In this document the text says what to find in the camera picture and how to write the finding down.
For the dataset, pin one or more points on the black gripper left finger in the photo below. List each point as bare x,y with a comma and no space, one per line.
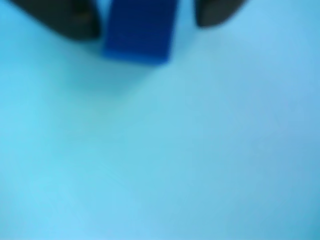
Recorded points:
62,15

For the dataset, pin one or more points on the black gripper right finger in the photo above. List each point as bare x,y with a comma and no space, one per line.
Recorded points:
212,12

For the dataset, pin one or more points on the light blue paper square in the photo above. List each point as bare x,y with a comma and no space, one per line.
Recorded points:
160,150

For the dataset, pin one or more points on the tiny blue cube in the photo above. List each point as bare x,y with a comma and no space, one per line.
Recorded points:
140,32

